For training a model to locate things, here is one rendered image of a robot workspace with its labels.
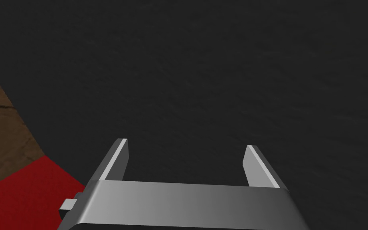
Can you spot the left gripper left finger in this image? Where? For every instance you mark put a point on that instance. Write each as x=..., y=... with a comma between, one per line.
x=115, y=163

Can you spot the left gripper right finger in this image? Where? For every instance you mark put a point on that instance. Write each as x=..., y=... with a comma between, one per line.
x=258, y=169

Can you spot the red rug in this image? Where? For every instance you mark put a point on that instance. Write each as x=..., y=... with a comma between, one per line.
x=21, y=198

